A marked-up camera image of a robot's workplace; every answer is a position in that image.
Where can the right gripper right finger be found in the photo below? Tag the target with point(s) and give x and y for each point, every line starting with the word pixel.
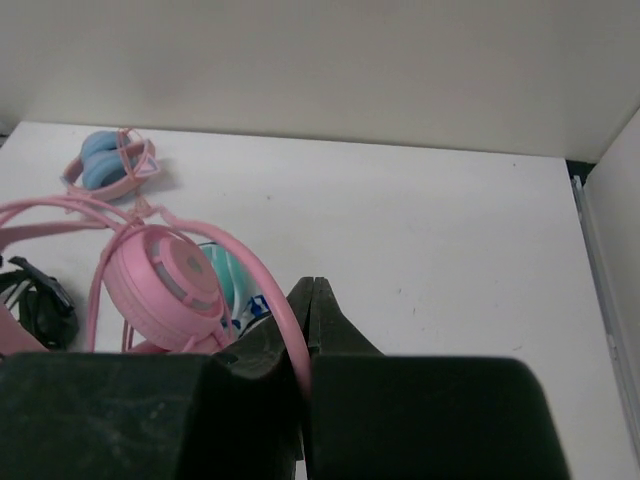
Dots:
pixel 377 416

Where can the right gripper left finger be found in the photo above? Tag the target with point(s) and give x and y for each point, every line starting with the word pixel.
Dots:
pixel 232 415

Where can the large pink headphones with cable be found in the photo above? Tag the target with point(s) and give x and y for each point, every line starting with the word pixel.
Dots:
pixel 157 277

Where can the black on-ear headphones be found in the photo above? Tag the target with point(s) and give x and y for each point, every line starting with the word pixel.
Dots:
pixel 43 306

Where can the teal white headphones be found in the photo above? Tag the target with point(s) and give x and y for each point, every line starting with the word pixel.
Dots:
pixel 243 296

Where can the pink blue cat-ear headphones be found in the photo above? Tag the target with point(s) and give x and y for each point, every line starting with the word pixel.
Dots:
pixel 111 164

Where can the aluminium rail frame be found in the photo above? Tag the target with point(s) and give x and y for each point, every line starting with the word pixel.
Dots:
pixel 578 173

